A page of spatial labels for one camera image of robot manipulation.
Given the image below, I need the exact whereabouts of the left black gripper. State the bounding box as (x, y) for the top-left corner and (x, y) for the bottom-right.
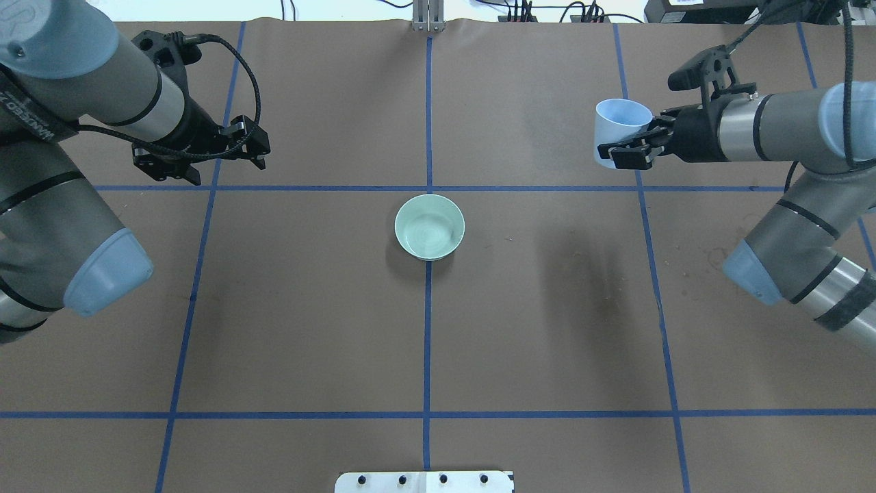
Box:
(133, 103), (271, 186)

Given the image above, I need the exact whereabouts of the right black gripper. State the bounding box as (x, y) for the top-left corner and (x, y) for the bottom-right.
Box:
(608, 103), (727, 170)

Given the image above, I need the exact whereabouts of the light blue paper cup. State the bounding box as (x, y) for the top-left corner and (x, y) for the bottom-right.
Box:
(593, 98), (653, 169)

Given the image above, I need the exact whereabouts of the green ceramic bowl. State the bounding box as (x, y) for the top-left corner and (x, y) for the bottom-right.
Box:
(394, 194), (466, 262)

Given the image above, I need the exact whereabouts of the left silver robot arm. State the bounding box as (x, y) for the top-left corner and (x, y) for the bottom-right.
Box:
(1, 1), (271, 344)

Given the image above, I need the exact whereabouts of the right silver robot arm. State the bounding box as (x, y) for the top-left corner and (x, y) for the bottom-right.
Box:
(593, 81), (874, 353)

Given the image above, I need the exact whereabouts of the black box with label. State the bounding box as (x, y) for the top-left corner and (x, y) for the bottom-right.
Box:
(643, 1), (758, 25)

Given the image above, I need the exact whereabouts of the orange black usb hub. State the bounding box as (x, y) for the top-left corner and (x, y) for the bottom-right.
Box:
(498, 1), (609, 24)

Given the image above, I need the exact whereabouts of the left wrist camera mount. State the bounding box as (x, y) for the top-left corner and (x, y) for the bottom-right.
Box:
(131, 30), (203, 92)

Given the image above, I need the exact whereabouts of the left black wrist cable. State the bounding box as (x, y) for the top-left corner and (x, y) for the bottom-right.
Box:
(68, 33), (263, 162)

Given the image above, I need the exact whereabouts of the aluminium frame post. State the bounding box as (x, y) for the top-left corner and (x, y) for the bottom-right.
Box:
(412, 0), (446, 34)

